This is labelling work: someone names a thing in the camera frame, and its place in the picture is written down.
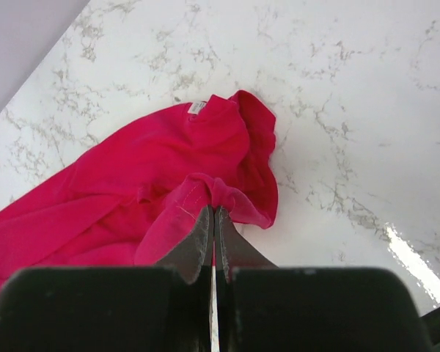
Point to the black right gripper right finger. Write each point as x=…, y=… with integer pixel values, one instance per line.
x=232, y=250

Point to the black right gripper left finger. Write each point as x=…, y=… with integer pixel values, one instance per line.
x=195, y=251

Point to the red t shirt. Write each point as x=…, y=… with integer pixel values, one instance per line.
x=133, y=197

